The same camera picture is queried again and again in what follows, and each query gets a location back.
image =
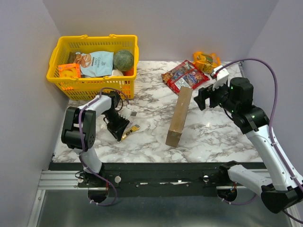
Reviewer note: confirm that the orange round fruit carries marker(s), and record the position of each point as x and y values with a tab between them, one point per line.
129	72

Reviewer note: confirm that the orange snack box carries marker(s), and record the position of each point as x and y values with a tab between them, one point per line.
71	70

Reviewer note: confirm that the light blue chips bag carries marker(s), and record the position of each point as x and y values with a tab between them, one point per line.
95	64

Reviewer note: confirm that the green round melon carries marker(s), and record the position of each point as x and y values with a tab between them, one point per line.
123	60

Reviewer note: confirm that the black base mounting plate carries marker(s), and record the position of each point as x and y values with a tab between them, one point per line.
169	179

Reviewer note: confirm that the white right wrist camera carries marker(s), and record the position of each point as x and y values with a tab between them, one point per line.
220	75

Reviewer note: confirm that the beige round bun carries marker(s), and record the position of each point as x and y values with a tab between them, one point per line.
116	73

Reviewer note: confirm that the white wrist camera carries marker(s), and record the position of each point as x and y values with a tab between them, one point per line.
128	112
220	75

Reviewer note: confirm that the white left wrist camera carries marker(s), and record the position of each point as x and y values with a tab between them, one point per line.
128	112

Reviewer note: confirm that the yellow plastic shopping basket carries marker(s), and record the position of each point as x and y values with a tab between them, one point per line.
86	89

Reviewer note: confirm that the red snack bag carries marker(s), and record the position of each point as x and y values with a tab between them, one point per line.
185	74

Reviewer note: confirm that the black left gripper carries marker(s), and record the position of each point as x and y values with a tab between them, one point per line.
117	131

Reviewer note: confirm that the brown cardboard express box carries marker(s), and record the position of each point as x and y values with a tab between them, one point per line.
179	117

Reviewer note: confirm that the aluminium rail frame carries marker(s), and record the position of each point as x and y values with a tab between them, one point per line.
209	139

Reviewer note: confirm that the orange yellow snack bag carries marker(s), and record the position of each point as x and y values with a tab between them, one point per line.
206	62

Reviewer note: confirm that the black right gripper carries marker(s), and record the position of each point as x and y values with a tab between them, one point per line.
210	95

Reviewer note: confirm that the yellow utility knife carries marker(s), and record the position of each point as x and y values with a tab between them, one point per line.
130	131

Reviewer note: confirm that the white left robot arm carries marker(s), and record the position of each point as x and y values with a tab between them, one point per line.
79	127

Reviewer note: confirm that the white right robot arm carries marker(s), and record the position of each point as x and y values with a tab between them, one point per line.
282	189

